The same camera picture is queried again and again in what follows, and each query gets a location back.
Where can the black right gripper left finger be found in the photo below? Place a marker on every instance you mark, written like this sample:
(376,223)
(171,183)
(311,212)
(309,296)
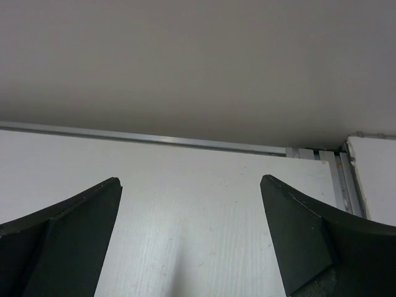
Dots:
(60,250)

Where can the aluminium frame rail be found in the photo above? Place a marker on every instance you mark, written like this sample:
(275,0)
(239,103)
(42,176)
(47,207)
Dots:
(342,169)

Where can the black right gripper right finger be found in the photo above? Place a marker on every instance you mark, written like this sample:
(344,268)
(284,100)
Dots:
(324,251)

